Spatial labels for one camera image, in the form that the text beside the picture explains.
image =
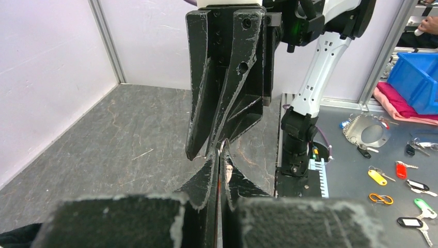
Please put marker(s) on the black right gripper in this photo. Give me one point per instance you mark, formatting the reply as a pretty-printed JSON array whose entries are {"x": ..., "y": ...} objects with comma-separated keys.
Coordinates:
[{"x": 238, "y": 67}]

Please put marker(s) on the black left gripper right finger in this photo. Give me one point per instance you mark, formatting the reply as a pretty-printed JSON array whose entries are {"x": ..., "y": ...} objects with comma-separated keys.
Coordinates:
[{"x": 261, "y": 220}]

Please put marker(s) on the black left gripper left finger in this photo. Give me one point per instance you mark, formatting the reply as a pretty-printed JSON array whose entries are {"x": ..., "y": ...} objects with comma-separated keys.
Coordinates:
[{"x": 186, "y": 217}]

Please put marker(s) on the silver keyring with red tool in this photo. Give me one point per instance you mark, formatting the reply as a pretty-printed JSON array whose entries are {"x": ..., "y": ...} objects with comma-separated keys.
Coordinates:
[{"x": 225, "y": 172}]

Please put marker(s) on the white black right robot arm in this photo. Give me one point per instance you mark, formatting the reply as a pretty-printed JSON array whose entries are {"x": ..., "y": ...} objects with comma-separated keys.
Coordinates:
[{"x": 333, "y": 25}]

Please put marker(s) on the small keys cluster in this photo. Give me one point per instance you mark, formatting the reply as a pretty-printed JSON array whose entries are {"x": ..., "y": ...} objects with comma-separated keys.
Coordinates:
[{"x": 423, "y": 146}]

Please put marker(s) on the person hand background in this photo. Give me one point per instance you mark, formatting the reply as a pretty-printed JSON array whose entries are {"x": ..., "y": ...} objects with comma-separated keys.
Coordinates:
[{"x": 428, "y": 25}]

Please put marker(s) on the orange carabiner clip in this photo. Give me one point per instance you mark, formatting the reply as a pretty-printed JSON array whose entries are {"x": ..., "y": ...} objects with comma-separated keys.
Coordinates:
[{"x": 381, "y": 199}]

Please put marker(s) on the yellow key tag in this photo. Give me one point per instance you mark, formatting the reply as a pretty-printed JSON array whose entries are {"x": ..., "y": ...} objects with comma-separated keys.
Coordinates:
[{"x": 377, "y": 175}]

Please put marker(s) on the black key fob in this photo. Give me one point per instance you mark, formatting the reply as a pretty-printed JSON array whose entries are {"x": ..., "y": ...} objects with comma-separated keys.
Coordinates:
[{"x": 365, "y": 151}]

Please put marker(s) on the silver metal plate tool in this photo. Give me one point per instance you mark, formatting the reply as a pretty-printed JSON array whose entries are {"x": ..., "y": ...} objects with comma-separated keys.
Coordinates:
[{"x": 369, "y": 130}]

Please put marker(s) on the black tag key lower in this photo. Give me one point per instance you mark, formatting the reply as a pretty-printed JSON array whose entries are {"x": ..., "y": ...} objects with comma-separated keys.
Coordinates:
[{"x": 415, "y": 223}]

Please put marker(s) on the black tag key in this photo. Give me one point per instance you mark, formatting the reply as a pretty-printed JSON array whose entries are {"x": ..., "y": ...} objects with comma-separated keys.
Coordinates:
[
  {"x": 415, "y": 223},
  {"x": 419, "y": 187}
]

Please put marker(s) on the red key tag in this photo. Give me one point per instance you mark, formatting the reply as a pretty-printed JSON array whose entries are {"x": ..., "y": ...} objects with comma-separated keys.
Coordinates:
[{"x": 402, "y": 169}]

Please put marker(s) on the black tag key upper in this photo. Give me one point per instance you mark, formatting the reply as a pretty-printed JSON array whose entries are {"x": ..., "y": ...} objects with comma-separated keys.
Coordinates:
[{"x": 419, "y": 187}]

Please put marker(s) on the green tag key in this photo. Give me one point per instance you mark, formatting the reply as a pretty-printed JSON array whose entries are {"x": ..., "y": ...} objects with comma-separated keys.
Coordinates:
[{"x": 426, "y": 210}]

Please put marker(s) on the pink cloth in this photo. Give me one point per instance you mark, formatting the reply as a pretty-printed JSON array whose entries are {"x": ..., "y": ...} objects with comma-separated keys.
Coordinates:
[{"x": 397, "y": 107}]

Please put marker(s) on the black white checkered pillow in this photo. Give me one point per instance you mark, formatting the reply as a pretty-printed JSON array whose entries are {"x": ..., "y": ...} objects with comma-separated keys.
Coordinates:
[{"x": 20, "y": 237}]

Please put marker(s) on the blue plastic bin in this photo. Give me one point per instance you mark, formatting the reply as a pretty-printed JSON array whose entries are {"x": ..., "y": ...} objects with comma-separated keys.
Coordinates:
[{"x": 414, "y": 77}]

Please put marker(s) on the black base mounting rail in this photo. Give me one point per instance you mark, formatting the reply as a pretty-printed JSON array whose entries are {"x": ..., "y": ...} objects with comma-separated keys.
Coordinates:
[{"x": 313, "y": 185}]

